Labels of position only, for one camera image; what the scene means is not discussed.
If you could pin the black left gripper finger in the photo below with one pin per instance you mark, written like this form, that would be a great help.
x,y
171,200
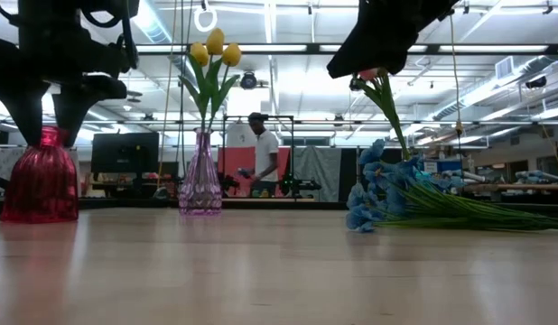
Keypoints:
x,y
21,81
80,92

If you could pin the red backdrop panel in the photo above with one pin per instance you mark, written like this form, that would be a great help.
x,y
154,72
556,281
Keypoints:
x,y
236,164

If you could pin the black monitor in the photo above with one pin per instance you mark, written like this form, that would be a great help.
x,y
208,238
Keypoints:
x,y
124,152

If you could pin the round black ceiling fixture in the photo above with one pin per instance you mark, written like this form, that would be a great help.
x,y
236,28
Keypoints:
x,y
248,80

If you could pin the black metal stand frame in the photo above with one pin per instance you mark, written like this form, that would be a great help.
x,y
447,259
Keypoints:
x,y
224,149

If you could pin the blue box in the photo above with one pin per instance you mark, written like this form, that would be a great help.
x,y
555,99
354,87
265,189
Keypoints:
x,y
441,166

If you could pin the white air vent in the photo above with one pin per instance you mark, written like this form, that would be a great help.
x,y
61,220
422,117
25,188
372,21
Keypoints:
x,y
504,67

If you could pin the grey curtain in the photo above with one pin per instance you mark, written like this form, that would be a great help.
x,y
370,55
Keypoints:
x,y
317,171

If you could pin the whiteboard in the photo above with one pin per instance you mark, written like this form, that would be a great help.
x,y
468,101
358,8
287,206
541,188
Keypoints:
x,y
8,162

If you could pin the wooden workbench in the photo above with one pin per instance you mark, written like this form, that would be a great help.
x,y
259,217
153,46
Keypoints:
x,y
514,187

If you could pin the black ceiling projector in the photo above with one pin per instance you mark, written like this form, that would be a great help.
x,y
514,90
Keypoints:
x,y
536,82

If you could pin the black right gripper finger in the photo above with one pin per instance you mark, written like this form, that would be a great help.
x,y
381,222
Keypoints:
x,y
351,54
396,61

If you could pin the yellow artificial tulip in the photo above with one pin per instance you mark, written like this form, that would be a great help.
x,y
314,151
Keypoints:
x,y
231,54
199,54
215,41

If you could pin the person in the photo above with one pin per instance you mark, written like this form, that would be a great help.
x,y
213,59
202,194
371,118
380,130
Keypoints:
x,y
265,153

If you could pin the small red cup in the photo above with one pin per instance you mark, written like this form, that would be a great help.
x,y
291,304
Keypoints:
x,y
39,189

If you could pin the pink glass vase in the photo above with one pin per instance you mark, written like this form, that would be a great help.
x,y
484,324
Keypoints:
x,y
200,189

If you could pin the blue artificial flower bunch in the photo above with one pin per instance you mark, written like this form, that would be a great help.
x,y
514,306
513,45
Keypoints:
x,y
378,171
362,216

